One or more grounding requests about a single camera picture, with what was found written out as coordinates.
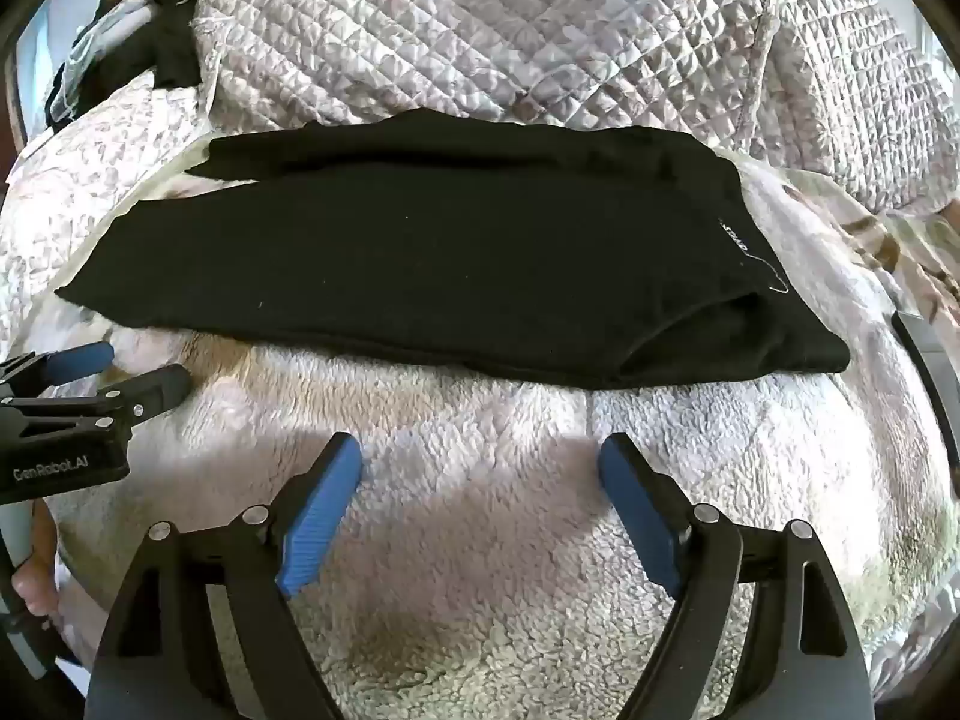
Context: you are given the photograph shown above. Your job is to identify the quilted beige bedspread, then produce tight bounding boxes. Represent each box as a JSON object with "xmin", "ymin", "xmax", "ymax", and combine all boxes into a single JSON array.
[{"xmin": 191, "ymin": 0, "xmax": 773, "ymax": 143}]

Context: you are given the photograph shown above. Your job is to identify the quilted floral bedspread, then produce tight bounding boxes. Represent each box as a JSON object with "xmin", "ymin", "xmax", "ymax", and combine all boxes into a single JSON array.
[{"xmin": 0, "ymin": 79, "xmax": 218, "ymax": 361}]

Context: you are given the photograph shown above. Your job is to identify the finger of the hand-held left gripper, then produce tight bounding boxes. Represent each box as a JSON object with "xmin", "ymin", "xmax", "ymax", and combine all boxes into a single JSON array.
[
  {"xmin": 0, "ymin": 364, "xmax": 193, "ymax": 437},
  {"xmin": 0, "ymin": 341, "xmax": 116, "ymax": 398}
]

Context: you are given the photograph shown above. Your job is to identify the black pants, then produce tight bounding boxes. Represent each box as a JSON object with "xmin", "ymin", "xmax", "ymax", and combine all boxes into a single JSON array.
[{"xmin": 54, "ymin": 109, "xmax": 852, "ymax": 391}]

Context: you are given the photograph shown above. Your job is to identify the black cloth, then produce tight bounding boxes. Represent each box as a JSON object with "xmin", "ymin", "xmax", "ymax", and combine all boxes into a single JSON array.
[{"xmin": 45, "ymin": 11, "xmax": 203, "ymax": 128}]

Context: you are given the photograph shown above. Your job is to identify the quilted beige pillow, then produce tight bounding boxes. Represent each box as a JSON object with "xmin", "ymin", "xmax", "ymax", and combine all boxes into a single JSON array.
[{"xmin": 742, "ymin": 0, "xmax": 960, "ymax": 215}]

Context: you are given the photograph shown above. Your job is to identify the wooden framed window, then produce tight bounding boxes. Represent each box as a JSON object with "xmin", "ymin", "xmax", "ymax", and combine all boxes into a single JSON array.
[{"xmin": 15, "ymin": 0, "xmax": 68, "ymax": 147}]

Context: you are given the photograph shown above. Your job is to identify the floral fleece blanket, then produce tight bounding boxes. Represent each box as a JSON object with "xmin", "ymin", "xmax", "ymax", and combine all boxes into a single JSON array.
[{"xmin": 45, "ymin": 142, "xmax": 960, "ymax": 720}]

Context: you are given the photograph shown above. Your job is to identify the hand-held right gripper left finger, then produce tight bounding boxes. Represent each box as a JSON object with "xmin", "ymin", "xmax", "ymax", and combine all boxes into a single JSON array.
[{"xmin": 85, "ymin": 431, "xmax": 365, "ymax": 720}]

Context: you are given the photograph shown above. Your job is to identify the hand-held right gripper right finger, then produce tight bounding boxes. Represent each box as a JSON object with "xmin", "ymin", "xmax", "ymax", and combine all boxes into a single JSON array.
[{"xmin": 598, "ymin": 431, "xmax": 877, "ymax": 720}]

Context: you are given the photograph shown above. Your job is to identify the pale white cloth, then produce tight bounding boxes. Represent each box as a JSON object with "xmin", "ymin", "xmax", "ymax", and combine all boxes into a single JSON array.
[{"xmin": 56, "ymin": 4, "xmax": 162, "ymax": 117}]

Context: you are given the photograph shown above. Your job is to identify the person's left hand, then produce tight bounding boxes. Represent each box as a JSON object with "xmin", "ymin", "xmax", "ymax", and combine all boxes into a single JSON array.
[{"xmin": 11, "ymin": 502, "xmax": 65, "ymax": 620}]

